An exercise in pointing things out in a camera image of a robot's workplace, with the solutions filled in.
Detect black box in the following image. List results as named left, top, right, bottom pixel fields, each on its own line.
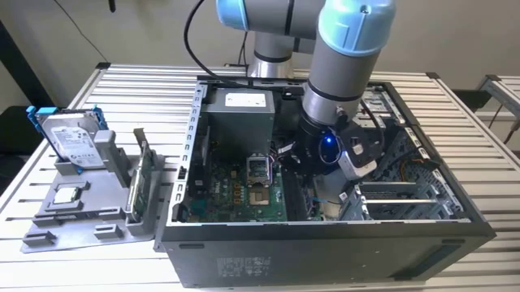
left=451, top=89, right=491, bottom=114

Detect power supply wire bundle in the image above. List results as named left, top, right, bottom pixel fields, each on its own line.
left=271, top=136, right=301, bottom=159

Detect grey metal drive cage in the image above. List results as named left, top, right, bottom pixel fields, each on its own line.
left=357, top=85, right=406, bottom=128

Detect hard disk in blue carrier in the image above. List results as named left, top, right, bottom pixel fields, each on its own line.
left=25, top=103, right=110, bottom=171

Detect green graphics card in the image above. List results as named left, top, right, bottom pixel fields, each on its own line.
left=125, top=127, right=160, bottom=223

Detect thick black camera cable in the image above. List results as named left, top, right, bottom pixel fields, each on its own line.
left=184, top=0, right=288, bottom=92

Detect grey power supply unit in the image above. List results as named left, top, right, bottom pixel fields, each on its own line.
left=201, top=88, right=279, bottom=159

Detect metal socket cover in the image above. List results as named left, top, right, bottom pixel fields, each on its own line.
left=246, top=155, right=273, bottom=187

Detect blue SATA wire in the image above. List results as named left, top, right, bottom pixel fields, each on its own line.
left=311, top=196, right=348, bottom=206

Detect grey parts rack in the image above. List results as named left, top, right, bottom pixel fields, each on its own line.
left=21, top=129, right=166, bottom=253

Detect black PC case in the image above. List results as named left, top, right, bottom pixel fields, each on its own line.
left=153, top=74, right=499, bottom=290

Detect grey metal disk bay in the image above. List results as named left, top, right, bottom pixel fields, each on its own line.
left=339, top=181, right=451, bottom=221

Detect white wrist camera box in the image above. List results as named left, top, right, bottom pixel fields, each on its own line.
left=337, top=121, right=386, bottom=180

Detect metal slat side table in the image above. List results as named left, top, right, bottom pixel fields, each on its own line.
left=474, top=74, right=520, bottom=122

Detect green motherboard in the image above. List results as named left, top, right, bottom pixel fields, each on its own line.
left=189, top=133, right=327, bottom=223

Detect silver CPU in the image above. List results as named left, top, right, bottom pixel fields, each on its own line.
left=53, top=187, right=82, bottom=204

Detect black RAM slot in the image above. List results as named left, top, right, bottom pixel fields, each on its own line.
left=288, top=176, right=299, bottom=221
left=296, top=176, right=308, bottom=221
left=284, top=176, right=293, bottom=221

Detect thin black hanging cable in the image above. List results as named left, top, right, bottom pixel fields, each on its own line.
left=237, top=30, right=250, bottom=67

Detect yellow black power wires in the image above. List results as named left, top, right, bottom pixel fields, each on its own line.
left=398, top=147, right=443, bottom=182

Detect CPU socket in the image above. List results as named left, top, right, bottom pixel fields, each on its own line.
left=249, top=186, right=273, bottom=207

